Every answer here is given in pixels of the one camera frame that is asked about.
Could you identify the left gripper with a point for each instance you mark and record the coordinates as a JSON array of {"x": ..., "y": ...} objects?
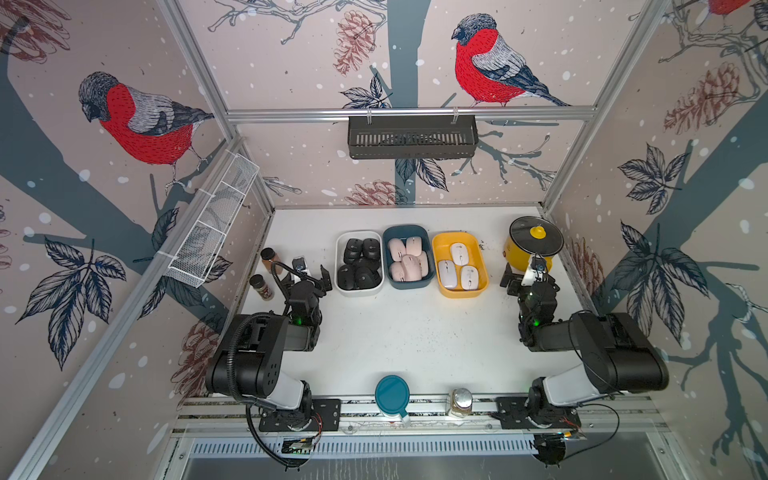
[{"x": 322, "y": 285}]

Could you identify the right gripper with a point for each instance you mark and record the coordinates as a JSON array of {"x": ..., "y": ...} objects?
[{"x": 515, "y": 289}]

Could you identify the white mouse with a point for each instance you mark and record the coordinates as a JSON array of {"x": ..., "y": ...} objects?
[
  {"x": 447, "y": 272},
  {"x": 469, "y": 278},
  {"x": 459, "y": 254}
]

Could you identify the pink mouse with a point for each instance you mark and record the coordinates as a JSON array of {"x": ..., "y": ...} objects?
[
  {"x": 411, "y": 266},
  {"x": 424, "y": 264},
  {"x": 397, "y": 249},
  {"x": 413, "y": 246},
  {"x": 397, "y": 272}
]

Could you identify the pink mouse top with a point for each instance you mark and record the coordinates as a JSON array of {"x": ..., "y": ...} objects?
[{"x": 411, "y": 266}]

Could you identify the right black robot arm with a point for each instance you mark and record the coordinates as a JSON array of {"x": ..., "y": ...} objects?
[{"x": 615, "y": 355}]

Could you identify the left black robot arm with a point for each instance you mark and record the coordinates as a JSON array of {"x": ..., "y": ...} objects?
[{"x": 246, "y": 365}]

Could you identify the white storage box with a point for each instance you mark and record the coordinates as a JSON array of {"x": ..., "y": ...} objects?
[{"x": 340, "y": 245}]

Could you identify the yellow storage box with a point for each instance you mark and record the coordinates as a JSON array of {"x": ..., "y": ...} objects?
[{"x": 441, "y": 250}]

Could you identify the teal storage box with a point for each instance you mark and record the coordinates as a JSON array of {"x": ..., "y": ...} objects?
[{"x": 403, "y": 232}]

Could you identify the yellow pot with black lid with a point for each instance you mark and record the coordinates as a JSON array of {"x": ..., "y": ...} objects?
[{"x": 529, "y": 236}]

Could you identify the brown spice bottle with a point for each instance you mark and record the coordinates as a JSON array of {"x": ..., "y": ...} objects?
[{"x": 271, "y": 261}]

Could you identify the dark spice bottle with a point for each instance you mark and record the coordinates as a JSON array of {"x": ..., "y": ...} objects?
[{"x": 259, "y": 285}]

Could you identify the teal round lid container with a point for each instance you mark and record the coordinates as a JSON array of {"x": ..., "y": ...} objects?
[{"x": 392, "y": 396}]

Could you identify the small glass jar silver lid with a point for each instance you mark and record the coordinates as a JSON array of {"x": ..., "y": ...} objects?
[{"x": 460, "y": 403}]

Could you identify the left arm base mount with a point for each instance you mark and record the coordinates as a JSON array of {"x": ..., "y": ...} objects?
[{"x": 321, "y": 414}]

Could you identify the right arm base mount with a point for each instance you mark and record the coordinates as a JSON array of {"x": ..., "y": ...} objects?
[{"x": 516, "y": 413}]

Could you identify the white wire mesh shelf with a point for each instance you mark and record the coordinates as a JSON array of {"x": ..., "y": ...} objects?
[{"x": 193, "y": 261}]

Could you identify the black hanging wire basket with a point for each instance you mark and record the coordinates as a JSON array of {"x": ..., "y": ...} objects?
[{"x": 412, "y": 137}]

